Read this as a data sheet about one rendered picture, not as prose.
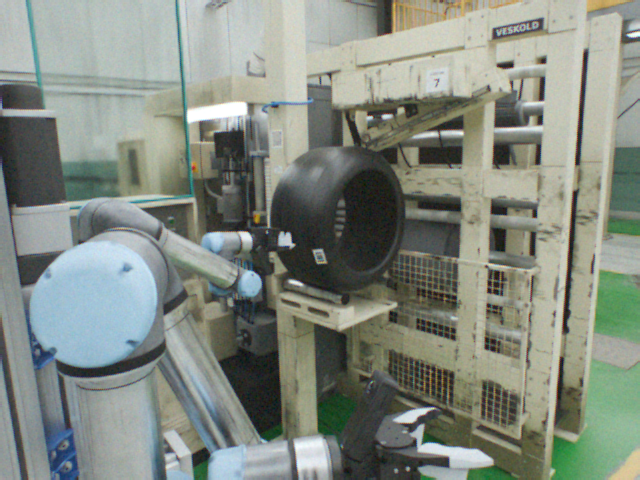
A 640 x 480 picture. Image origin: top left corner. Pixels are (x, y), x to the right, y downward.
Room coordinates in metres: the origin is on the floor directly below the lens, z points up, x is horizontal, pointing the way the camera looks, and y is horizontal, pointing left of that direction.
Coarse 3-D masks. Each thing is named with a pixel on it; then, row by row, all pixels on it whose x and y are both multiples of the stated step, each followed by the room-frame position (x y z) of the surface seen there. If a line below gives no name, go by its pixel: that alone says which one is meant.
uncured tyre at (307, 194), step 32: (320, 160) 1.71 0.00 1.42; (352, 160) 1.70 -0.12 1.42; (384, 160) 1.85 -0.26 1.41; (288, 192) 1.69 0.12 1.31; (320, 192) 1.61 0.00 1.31; (352, 192) 2.10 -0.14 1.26; (384, 192) 2.02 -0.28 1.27; (288, 224) 1.65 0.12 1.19; (320, 224) 1.58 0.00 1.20; (352, 224) 2.10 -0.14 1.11; (384, 224) 2.03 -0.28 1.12; (288, 256) 1.69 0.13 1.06; (352, 256) 2.04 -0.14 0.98; (384, 256) 1.85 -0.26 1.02; (352, 288) 1.72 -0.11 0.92
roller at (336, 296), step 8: (288, 280) 1.87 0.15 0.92; (288, 288) 1.87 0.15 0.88; (296, 288) 1.82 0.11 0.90; (304, 288) 1.79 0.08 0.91; (312, 288) 1.76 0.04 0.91; (320, 288) 1.74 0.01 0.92; (328, 288) 1.72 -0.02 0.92; (320, 296) 1.72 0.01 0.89; (328, 296) 1.69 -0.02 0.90; (336, 296) 1.66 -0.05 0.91; (344, 296) 1.65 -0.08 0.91; (344, 304) 1.65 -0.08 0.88
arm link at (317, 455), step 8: (296, 440) 0.54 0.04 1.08; (304, 440) 0.54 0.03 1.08; (312, 440) 0.54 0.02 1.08; (320, 440) 0.54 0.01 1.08; (296, 448) 0.52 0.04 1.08; (304, 448) 0.52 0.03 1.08; (312, 448) 0.52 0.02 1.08; (320, 448) 0.52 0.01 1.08; (296, 456) 0.57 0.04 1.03; (304, 456) 0.51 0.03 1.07; (312, 456) 0.51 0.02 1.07; (320, 456) 0.51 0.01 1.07; (328, 456) 0.52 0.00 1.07; (304, 464) 0.51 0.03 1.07; (312, 464) 0.51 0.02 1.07; (320, 464) 0.51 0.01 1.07; (328, 464) 0.51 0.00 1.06; (304, 472) 0.50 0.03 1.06; (312, 472) 0.50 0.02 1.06; (320, 472) 0.50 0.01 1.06; (328, 472) 0.50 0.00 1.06
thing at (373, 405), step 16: (368, 384) 0.56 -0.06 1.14; (384, 384) 0.54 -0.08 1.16; (368, 400) 0.55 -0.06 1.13; (384, 400) 0.54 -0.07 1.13; (352, 416) 0.56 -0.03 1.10; (368, 416) 0.53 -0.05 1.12; (384, 416) 0.54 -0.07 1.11; (352, 432) 0.54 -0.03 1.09; (368, 432) 0.53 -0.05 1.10; (352, 448) 0.52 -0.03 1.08; (368, 448) 0.53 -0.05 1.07
